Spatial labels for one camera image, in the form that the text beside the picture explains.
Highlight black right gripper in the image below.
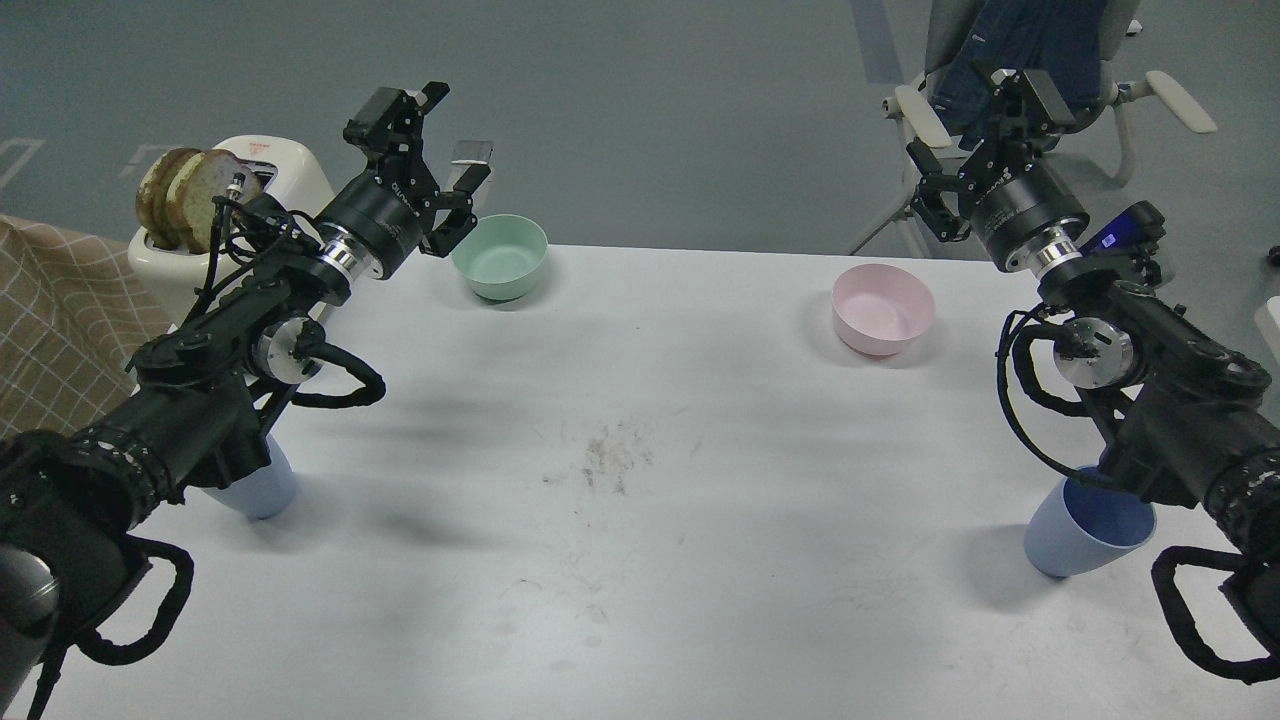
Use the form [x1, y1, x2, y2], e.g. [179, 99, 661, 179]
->
[906, 61, 1091, 273]

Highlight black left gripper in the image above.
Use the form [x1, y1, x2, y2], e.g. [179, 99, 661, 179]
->
[317, 82, 492, 281]

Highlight blue cup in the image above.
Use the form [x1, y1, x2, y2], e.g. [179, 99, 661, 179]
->
[202, 434, 298, 521]
[1023, 477, 1157, 578]

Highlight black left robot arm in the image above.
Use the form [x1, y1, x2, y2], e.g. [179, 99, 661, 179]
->
[1, 82, 490, 719]

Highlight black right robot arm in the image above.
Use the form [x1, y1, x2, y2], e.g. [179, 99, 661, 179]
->
[884, 64, 1279, 684]

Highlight green bowl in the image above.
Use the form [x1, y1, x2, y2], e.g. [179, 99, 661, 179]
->
[451, 214, 550, 302]

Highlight cream white toaster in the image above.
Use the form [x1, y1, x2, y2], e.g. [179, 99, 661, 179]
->
[128, 135, 334, 324]

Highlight blue denim jacket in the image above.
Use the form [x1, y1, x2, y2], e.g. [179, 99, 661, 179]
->
[924, 1, 1107, 151]

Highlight white grey office chair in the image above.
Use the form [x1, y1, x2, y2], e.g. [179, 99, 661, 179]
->
[845, 0, 1219, 296]

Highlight pink bowl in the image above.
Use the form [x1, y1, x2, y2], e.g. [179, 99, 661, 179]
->
[829, 263, 937, 357]

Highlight front toast slice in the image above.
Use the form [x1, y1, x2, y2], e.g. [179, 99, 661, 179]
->
[161, 149, 264, 255]

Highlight toast slice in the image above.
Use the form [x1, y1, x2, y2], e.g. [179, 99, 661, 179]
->
[134, 147, 204, 250]
[161, 149, 264, 255]

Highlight rear toast slice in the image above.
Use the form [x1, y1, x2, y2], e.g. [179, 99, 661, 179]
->
[134, 147, 204, 250]

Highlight white object right edge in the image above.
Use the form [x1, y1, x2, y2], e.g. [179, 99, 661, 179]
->
[1253, 295, 1280, 363]

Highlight beige checkered cloth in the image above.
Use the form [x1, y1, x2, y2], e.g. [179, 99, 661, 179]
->
[1, 215, 170, 438]

